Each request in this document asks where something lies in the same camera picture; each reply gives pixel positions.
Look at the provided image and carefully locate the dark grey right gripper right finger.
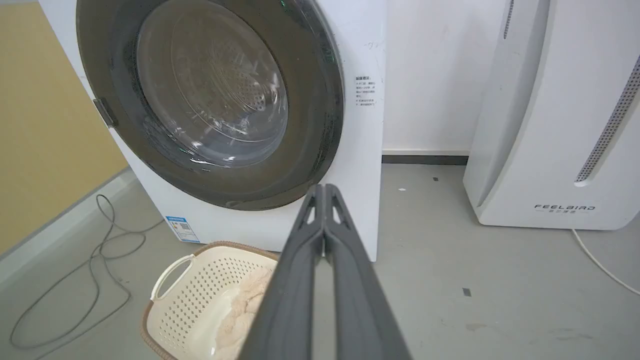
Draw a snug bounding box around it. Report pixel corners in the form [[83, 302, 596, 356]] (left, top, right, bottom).
[[324, 183, 413, 360]]

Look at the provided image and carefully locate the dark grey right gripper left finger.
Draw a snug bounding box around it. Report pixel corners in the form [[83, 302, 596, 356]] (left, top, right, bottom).
[[239, 183, 326, 360]]

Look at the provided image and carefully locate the white front-load washing machine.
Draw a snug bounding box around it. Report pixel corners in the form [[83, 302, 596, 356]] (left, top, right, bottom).
[[38, 0, 388, 263]]

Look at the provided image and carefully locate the dark round washing machine door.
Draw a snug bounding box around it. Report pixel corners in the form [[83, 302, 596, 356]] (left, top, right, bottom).
[[76, 0, 345, 211]]

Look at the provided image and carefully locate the beige cloth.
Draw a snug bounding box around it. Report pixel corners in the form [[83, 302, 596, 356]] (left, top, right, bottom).
[[212, 267, 276, 360]]

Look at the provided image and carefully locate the cream perforated laundry basket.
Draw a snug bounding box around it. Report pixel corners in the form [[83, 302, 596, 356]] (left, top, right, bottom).
[[140, 241, 280, 360]]

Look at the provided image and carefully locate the blue energy label sticker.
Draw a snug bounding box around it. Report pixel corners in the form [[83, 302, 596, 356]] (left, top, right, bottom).
[[165, 215, 201, 244]]

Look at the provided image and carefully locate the white air purifier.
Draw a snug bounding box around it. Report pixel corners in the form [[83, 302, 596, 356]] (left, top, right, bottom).
[[463, 0, 640, 231]]

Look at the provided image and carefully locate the grey power cable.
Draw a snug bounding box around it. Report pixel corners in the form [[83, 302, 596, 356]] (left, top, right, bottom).
[[10, 194, 165, 350]]

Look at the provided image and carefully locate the white power cable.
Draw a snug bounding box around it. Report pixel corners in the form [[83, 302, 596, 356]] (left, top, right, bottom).
[[571, 228, 640, 296]]

